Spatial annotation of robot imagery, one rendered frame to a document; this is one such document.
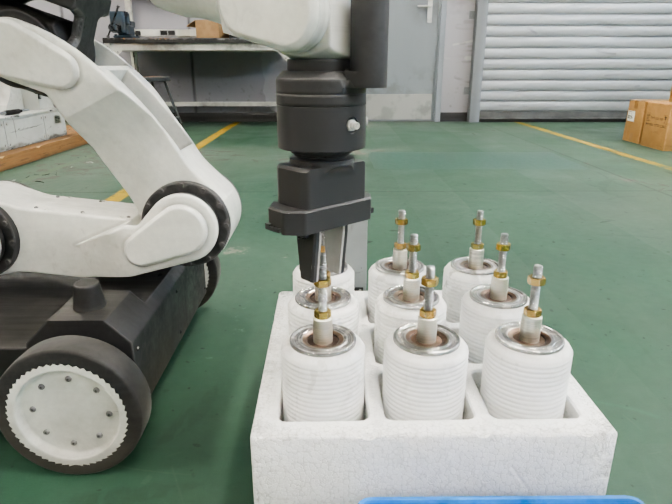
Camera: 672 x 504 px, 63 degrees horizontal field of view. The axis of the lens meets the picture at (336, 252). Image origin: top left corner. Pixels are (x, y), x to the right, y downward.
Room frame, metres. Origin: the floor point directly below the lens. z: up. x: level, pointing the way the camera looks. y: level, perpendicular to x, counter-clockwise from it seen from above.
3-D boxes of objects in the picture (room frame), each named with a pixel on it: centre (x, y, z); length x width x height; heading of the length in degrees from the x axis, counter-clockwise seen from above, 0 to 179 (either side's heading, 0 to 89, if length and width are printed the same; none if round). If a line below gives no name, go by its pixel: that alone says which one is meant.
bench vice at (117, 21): (4.91, 1.79, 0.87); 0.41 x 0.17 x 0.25; 1
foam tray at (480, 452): (0.67, -0.10, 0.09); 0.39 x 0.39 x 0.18; 1
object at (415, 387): (0.56, -0.10, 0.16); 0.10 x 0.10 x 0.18
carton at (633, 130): (4.14, -2.35, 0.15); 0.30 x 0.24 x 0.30; 89
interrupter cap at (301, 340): (0.55, 0.01, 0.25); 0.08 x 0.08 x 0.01
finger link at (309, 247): (0.54, 0.03, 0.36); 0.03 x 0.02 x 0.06; 42
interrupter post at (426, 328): (0.56, -0.10, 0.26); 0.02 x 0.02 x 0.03
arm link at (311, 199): (0.55, 0.01, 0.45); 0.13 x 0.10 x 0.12; 132
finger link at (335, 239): (0.57, 0.00, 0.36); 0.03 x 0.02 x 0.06; 42
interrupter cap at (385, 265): (0.79, -0.10, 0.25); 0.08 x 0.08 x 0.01
